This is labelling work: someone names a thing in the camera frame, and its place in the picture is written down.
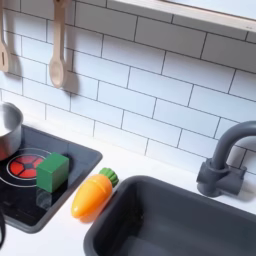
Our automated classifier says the orange toy carrot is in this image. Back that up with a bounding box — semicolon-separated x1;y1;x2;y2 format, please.
70;167;120;220

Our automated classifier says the green wooden block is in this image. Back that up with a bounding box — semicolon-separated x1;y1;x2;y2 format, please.
35;152;70;194

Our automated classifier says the wooden spoon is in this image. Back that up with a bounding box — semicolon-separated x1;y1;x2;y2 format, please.
48;0;69;89

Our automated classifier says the steel pot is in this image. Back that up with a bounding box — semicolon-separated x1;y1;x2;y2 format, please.
0;101;24;162

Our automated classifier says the black toy stove top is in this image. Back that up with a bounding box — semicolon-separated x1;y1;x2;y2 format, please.
0;124;103;234

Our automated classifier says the dark grey sink basin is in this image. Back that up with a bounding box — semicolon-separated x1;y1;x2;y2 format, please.
83;175;256;256

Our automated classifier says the dark grey tap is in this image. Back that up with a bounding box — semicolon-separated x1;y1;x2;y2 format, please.
196;120;256;198

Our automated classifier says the wooden shelf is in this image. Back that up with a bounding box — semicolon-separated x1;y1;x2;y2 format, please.
106;0;256;33

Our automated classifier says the wooden slotted spatula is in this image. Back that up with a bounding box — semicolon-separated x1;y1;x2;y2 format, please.
0;0;10;74

